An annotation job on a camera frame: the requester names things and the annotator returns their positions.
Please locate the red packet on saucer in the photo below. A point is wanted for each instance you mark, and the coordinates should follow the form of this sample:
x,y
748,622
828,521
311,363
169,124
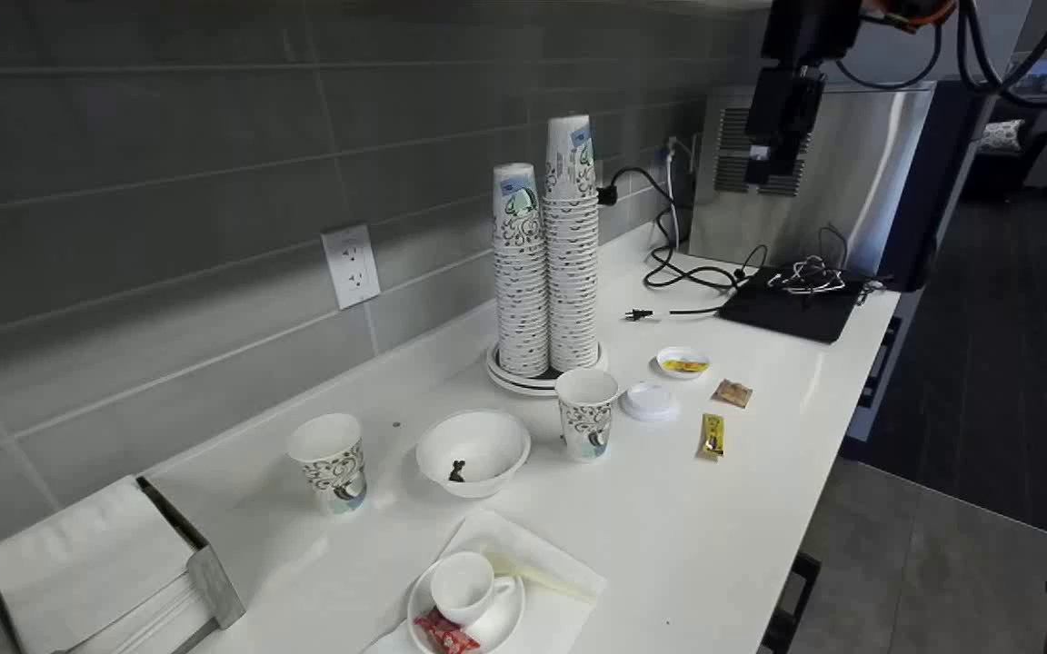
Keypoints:
x,y
445,638

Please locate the yellow sachet packet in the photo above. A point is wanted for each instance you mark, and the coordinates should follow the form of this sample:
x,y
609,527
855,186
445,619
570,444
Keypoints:
x,y
711,443

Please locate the white wall outlet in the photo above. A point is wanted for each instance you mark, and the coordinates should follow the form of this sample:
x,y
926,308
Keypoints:
x,y
350,265

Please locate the brown sugar packet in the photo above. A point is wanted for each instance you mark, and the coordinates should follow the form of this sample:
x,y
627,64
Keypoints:
x,y
733,395

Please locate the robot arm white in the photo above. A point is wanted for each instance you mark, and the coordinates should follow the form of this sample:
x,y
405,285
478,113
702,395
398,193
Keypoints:
x,y
802,35

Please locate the small dish with yellow packet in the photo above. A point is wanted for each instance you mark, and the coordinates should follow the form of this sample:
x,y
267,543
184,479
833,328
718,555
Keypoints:
x,y
687,366

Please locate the tall paper cup stack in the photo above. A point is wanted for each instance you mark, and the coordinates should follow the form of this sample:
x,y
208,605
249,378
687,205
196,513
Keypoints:
x,y
571,231

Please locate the white plastic cup lid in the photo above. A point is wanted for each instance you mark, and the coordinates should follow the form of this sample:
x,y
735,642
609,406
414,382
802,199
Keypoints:
x,y
649,406

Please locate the short paper cup stack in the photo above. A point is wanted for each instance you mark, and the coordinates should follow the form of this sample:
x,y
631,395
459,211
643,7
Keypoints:
x,y
523,271

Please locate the white paper napkin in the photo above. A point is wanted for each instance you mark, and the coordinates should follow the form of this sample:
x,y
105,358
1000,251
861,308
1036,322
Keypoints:
x,y
558,595

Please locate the black mat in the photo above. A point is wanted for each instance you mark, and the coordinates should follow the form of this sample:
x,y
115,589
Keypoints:
x,y
817,318

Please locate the white bowl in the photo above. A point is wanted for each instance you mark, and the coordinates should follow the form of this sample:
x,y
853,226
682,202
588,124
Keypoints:
x,y
490,443

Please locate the patterned paper cup far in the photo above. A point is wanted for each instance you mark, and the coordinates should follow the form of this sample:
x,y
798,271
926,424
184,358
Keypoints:
x,y
330,455

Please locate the white espresso cup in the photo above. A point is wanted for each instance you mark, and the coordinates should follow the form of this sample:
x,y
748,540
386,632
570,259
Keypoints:
x,y
467,588

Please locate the white round stack tray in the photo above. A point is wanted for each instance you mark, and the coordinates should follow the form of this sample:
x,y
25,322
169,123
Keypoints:
x,y
534,386

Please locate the patterned paper cup near stacks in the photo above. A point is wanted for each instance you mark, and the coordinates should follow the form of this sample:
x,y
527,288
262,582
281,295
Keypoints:
x,y
588,406

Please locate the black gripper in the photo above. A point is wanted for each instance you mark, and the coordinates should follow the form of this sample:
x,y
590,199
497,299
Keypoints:
x,y
781,123

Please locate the napkin dispenser with napkins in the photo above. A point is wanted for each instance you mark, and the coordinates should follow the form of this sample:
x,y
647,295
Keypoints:
x,y
115,571

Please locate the white saucer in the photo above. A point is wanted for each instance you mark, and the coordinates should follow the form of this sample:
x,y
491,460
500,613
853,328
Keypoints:
x,y
491,632

